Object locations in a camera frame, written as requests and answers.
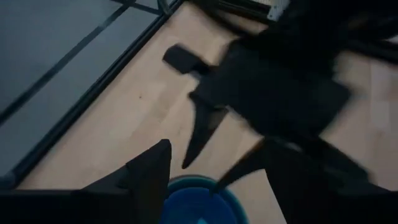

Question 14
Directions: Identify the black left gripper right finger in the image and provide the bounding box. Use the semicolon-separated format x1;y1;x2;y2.
264;136;398;224

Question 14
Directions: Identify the silver corner bracket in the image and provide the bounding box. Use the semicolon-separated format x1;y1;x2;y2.
267;0;291;22

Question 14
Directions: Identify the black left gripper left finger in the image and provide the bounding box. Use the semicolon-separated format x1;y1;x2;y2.
82;139;173;224

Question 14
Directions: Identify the black table frame rail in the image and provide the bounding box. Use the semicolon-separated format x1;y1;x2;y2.
186;0;292;24
0;0;187;191

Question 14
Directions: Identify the teal translucent plastic bowl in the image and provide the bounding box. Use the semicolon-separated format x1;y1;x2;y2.
160;174;249;224

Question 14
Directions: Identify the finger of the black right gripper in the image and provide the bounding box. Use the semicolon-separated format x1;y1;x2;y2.
181;98;229;170
211;138;269;197

